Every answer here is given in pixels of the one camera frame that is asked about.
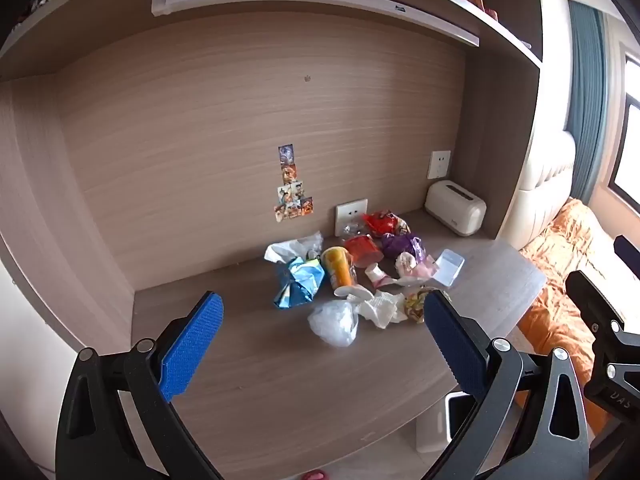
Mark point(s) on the red orange snack bag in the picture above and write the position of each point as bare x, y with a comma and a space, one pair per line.
382, 222

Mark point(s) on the white light bar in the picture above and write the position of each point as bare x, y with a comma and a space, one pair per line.
300, 2

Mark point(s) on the clear plastic bag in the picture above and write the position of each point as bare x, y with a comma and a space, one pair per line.
332, 322

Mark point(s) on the cream rounded box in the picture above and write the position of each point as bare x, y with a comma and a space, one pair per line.
455, 207

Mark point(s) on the white wall socket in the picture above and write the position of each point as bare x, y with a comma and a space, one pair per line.
439, 164
347, 212

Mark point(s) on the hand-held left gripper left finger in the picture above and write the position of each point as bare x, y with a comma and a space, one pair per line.
192, 345

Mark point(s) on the grey-blue curtain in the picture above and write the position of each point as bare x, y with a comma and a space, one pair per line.
587, 100

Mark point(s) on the purple crumpled wrapper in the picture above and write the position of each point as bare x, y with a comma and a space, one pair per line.
400, 246

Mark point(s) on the red cup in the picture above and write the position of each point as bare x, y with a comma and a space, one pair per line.
364, 250

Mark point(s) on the colourful candy wrapper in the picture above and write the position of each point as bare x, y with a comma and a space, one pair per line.
415, 306

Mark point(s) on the blue wrapper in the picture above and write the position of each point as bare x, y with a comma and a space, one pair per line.
297, 282

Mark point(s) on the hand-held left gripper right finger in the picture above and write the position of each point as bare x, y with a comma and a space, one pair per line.
452, 342

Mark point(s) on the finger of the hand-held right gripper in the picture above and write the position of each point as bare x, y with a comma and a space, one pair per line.
629, 255
595, 305

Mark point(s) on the yellow plastic cup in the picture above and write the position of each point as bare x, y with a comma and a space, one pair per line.
337, 267

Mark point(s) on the cream padded headboard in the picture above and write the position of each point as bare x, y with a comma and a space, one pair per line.
542, 190

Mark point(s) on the strip of picture stickers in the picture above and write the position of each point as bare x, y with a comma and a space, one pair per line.
291, 187

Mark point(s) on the white crumpled plastic wrapper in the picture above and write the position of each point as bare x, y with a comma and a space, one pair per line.
292, 249

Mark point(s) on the dark framed window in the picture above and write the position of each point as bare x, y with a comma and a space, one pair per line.
631, 135

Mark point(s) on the white crumpled tissue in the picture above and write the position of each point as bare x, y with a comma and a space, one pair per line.
380, 307

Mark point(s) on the clear plastic box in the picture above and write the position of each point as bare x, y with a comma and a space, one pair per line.
448, 266

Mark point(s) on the white trash bin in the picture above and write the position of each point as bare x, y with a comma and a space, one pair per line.
432, 427

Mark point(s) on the desk with shelves and drawers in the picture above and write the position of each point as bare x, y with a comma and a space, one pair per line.
200, 110

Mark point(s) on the red slipper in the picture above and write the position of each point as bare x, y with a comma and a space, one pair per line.
314, 475

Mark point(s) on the pink white wrapper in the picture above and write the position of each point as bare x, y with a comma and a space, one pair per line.
410, 265

